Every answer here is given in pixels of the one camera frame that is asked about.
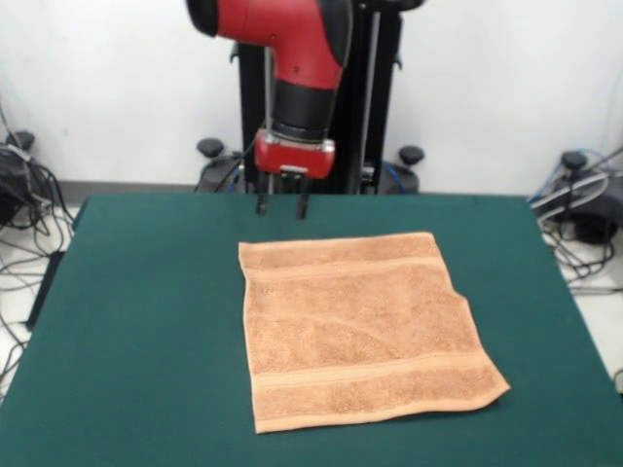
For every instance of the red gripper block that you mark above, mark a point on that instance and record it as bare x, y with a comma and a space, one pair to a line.
292, 158

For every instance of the tan terry towel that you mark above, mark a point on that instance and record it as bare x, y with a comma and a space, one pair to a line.
350, 331

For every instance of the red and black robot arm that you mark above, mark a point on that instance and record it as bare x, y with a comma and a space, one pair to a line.
292, 48

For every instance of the dark green tablecloth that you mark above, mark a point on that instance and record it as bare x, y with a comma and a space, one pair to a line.
146, 292

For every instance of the black caster base leg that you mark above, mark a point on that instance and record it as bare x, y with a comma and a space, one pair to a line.
591, 224
10, 194

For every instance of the black pedestal base leg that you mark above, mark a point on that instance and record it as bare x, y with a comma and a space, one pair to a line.
412, 154
210, 148

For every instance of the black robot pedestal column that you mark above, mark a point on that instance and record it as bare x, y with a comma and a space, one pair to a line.
365, 97

